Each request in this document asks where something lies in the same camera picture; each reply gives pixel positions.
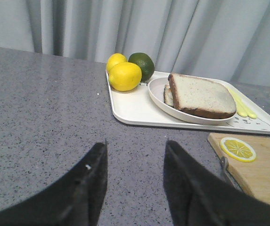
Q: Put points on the grey curtain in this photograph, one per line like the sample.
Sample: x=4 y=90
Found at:
x=223 y=39

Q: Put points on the front yellow lemon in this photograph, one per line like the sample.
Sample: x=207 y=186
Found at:
x=125 y=76

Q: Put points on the green lime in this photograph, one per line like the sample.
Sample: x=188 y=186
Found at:
x=145 y=63

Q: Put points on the bottom toast slice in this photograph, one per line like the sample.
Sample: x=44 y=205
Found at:
x=168 y=99

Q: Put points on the yellow lemon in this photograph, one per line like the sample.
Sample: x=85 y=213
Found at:
x=125 y=76
x=115 y=59

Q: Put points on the yellow plastic fork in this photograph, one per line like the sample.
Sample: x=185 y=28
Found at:
x=240 y=110

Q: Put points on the white round plate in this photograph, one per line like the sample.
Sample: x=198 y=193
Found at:
x=186 y=113

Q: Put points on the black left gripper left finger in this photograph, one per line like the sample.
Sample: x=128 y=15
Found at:
x=76 y=199

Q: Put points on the metal cutting board handle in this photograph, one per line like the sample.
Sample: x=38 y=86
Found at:
x=228 y=178

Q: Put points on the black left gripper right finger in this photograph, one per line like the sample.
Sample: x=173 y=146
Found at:
x=196 y=197

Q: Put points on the lemon slice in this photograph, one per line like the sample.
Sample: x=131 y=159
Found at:
x=238 y=149

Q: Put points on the bread slice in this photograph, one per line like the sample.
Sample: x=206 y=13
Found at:
x=201 y=97

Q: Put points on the rear yellow lemon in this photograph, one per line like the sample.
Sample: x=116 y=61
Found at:
x=115 y=59

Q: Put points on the white rectangular tray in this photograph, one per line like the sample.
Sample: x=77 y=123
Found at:
x=141 y=106

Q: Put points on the wooden cutting board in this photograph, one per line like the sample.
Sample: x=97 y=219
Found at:
x=252 y=177

